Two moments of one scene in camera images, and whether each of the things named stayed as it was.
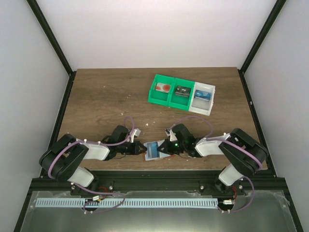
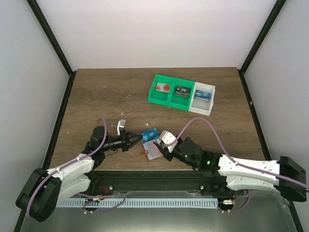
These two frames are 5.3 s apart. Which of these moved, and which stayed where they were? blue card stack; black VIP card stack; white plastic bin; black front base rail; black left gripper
Moved: black left gripper
Stayed: black VIP card stack; blue card stack; black front base rail; white plastic bin
